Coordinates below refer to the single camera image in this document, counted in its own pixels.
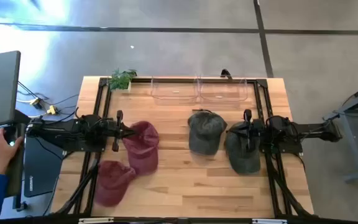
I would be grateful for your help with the black aluminium table frame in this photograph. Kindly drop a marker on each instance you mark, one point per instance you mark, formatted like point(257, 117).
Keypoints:
point(141, 80)

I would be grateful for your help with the green plant in white pot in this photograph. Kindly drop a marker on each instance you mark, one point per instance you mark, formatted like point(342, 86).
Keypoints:
point(120, 80)

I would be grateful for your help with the person's hand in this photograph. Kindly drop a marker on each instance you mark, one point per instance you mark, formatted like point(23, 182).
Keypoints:
point(2, 152)

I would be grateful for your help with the grey operator desk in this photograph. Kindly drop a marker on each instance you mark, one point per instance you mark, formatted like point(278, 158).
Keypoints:
point(16, 168)

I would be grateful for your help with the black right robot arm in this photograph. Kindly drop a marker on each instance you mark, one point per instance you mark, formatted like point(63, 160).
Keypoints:
point(309, 130)

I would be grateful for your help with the maroon baseball cap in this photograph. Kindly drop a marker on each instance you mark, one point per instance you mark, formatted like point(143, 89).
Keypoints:
point(112, 183)
point(143, 147)

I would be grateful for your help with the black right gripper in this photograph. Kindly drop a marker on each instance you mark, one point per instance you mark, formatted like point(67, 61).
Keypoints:
point(250, 130)

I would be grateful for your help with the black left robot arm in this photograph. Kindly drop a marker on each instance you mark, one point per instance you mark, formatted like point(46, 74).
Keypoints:
point(73, 133)

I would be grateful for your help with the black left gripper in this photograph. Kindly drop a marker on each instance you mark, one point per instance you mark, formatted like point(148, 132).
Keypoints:
point(118, 130)

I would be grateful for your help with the white bracket strip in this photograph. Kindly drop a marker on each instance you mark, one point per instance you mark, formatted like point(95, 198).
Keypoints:
point(95, 220)
point(269, 221)

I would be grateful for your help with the grey metal side table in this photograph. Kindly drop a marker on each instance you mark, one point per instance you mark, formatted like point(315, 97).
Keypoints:
point(352, 140)

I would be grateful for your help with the dark grey baseball cap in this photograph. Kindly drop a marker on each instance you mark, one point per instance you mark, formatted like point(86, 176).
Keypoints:
point(205, 132)
point(242, 157)

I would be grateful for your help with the clear plastic bin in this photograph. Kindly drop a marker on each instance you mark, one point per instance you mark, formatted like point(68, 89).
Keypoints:
point(174, 92)
point(218, 97)

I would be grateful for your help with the black laptop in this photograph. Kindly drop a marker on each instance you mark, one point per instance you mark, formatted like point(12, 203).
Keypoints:
point(42, 168)

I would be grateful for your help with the small black clamp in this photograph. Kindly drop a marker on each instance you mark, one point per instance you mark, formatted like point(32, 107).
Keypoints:
point(225, 73)

